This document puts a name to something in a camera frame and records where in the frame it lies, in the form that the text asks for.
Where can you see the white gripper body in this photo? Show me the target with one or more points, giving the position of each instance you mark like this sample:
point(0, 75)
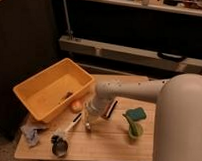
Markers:
point(94, 109)

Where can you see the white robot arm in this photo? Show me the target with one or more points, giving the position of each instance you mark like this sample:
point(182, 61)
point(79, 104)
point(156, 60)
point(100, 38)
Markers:
point(178, 114)

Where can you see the dark scrub brush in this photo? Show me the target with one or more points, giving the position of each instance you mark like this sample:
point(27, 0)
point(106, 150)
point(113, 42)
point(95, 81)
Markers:
point(109, 109)

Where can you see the orange round fruit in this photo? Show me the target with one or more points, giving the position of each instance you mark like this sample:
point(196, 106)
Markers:
point(76, 106)

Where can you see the small brown item in bin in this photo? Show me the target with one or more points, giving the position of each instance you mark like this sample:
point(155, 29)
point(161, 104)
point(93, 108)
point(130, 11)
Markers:
point(68, 94)

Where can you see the teal sponge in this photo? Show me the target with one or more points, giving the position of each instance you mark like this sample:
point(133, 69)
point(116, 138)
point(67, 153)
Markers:
point(133, 115)

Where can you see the yellow plastic bin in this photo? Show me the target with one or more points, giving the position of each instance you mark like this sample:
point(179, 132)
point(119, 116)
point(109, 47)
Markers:
point(43, 94)

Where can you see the green cup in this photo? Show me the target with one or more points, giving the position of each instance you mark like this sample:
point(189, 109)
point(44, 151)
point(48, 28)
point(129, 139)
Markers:
point(135, 130)

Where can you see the grey wooden shelf beam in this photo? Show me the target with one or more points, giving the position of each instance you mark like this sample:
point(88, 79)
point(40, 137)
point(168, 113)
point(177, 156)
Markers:
point(128, 55)

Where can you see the blue grey cloth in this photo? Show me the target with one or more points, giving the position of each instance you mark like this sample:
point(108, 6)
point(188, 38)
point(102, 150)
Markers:
point(30, 132)

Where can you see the metal pole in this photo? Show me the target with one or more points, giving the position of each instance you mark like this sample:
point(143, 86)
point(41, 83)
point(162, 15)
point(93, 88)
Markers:
point(69, 32)

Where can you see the upper shelf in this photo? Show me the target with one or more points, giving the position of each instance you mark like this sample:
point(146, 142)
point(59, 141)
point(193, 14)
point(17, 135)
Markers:
point(152, 5)

